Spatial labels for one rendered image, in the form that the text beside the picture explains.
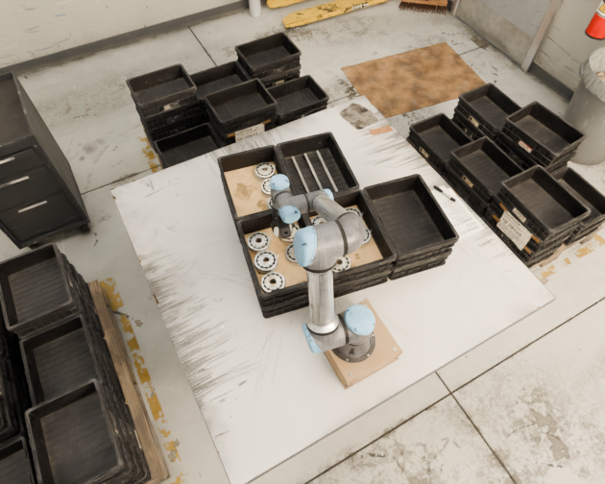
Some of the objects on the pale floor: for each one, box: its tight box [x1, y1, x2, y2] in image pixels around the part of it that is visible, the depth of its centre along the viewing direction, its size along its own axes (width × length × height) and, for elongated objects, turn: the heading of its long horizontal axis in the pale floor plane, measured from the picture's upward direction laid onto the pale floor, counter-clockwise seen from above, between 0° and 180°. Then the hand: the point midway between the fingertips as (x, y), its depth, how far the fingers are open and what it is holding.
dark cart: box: [0, 71, 90, 250], centre depth 279 cm, size 60×45×90 cm
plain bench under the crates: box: [109, 95, 556, 484], centre depth 251 cm, size 160×160×70 cm
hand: (282, 234), depth 205 cm, fingers open, 4 cm apart
